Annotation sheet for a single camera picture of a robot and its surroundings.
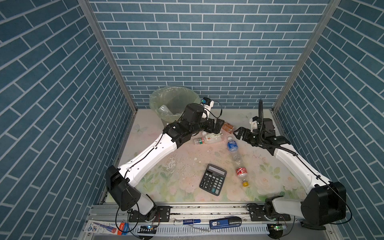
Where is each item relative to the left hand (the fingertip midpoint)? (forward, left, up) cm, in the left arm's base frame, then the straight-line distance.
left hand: (217, 119), depth 71 cm
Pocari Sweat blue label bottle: (+2, -13, -27) cm, 31 cm away
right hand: (+2, -14, -14) cm, 20 cm away
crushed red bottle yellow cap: (-15, -16, -27) cm, 35 cm away
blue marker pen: (-37, +20, -32) cm, 53 cm away
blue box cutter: (-38, -3, -29) cm, 48 cm away
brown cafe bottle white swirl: (+17, -13, -28) cm, 35 cm away
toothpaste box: (-39, +52, -33) cm, 73 cm away
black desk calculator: (-18, 0, -31) cm, 36 cm away
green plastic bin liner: (+28, +28, -15) cm, 42 cm away
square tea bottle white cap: (+17, +29, -11) cm, 35 cm away
